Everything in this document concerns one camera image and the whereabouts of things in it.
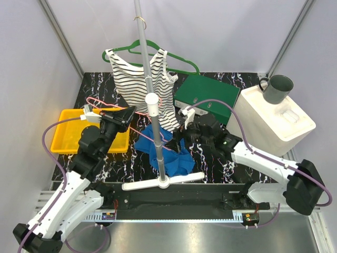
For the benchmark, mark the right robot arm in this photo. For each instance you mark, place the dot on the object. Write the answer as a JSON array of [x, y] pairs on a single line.
[[297, 184]]

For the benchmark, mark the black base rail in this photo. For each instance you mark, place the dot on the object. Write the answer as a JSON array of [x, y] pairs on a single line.
[[189, 202]]

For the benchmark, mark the yellow plastic tray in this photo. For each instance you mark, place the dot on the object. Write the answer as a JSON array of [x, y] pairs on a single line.
[[67, 135]]

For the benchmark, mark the green ring binder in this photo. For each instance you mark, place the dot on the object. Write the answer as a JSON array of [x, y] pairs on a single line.
[[197, 88]]

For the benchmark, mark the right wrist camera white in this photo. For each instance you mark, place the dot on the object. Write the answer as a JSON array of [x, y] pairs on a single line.
[[188, 114]]

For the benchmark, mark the grey mug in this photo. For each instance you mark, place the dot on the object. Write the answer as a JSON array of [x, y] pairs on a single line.
[[276, 88]]

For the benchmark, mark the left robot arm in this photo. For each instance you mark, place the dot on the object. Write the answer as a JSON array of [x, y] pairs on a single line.
[[78, 195]]

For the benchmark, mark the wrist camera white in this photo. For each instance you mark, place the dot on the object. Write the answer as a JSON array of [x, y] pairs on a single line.
[[89, 115], [188, 114]]

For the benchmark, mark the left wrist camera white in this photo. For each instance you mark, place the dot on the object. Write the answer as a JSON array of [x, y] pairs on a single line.
[[89, 115]]

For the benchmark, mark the grey clothes stand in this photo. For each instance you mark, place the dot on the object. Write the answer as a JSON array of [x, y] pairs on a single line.
[[151, 99]]

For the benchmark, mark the white foam box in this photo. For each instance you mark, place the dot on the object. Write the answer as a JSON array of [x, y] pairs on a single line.
[[275, 129]]

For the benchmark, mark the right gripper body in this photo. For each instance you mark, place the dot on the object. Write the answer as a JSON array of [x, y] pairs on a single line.
[[191, 135]]

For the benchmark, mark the blue tank top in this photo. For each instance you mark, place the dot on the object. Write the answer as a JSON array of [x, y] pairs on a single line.
[[175, 164]]

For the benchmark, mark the pink wire hanger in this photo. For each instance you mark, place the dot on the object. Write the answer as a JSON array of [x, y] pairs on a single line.
[[88, 100]]

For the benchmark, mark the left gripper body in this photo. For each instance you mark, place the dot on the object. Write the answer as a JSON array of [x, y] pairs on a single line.
[[110, 128]]

